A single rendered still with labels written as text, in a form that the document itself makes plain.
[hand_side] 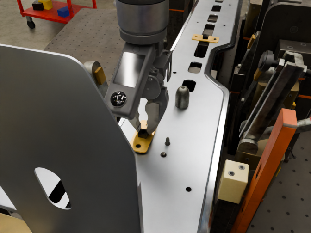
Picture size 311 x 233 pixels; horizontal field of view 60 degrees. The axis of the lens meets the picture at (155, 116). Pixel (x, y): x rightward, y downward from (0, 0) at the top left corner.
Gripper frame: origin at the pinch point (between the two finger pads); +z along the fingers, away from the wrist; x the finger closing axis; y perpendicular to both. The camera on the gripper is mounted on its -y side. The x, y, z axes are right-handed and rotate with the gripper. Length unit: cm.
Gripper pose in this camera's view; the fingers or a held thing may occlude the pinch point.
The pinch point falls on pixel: (142, 130)
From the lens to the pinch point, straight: 52.3
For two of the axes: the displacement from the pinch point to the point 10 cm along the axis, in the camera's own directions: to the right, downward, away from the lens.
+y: 2.9, -6.4, 7.1
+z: 0.0, 7.5, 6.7
